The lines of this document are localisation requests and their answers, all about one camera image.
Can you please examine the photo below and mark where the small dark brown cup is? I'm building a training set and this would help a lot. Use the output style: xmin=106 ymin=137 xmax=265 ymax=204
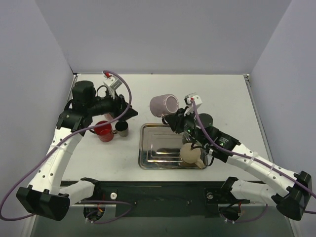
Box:
xmin=114 ymin=121 xmax=129 ymax=137

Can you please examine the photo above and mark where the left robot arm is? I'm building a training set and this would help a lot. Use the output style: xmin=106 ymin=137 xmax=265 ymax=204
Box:
xmin=16 ymin=80 xmax=138 ymax=221

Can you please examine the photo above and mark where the red ceramic mug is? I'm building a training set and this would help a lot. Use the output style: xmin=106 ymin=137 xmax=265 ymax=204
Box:
xmin=89 ymin=124 xmax=117 ymax=142

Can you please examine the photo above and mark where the purple cable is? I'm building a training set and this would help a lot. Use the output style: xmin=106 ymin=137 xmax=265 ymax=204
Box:
xmin=0 ymin=70 xmax=136 ymax=225
xmin=191 ymin=98 xmax=316 ymax=225

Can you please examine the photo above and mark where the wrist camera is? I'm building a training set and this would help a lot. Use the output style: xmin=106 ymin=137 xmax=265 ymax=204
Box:
xmin=103 ymin=73 xmax=122 ymax=97
xmin=184 ymin=93 xmax=202 ymax=116

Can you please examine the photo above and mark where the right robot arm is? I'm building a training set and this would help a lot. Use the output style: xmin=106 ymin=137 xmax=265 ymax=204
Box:
xmin=162 ymin=109 xmax=312 ymax=221

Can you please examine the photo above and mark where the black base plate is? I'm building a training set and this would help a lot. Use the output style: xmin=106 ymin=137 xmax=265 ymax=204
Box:
xmin=83 ymin=181 xmax=249 ymax=222

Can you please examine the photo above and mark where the lilac ceramic mug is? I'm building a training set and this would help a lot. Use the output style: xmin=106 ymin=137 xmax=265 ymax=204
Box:
xmin=150 ymin=94 xmax=179 ymax=118

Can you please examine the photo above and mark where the cream ceramic mug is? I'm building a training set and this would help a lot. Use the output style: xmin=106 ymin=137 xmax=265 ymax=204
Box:
xmin=180 ymin=143 xmax=205 ymax=169

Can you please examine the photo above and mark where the stainless steel tray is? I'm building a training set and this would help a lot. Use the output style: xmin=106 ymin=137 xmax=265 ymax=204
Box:
xmin=138 ymin=123 xmax=200 ymax=170

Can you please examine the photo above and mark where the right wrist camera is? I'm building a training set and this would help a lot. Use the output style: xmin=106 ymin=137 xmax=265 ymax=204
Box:
xmin=184 ymin=93 xmax=202 ymax=116

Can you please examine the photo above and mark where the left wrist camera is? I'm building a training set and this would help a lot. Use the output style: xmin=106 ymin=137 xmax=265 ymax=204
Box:
xmin=103 ymin=73 xmax=122 ymax=97

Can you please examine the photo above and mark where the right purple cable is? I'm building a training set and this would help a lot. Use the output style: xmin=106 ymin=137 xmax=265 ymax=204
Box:
xmin=191 ymin=98 xmax=316 ymax=225

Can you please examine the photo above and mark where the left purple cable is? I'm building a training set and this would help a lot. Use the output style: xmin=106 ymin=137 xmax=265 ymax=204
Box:
xmin=0 ymin=70 xmax=136 ymax=225

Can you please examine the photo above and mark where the pink faceted ceramic mug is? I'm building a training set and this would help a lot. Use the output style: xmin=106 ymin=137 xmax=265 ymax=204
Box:
xmin=104 ymin=114 xmax=113 ymax=121

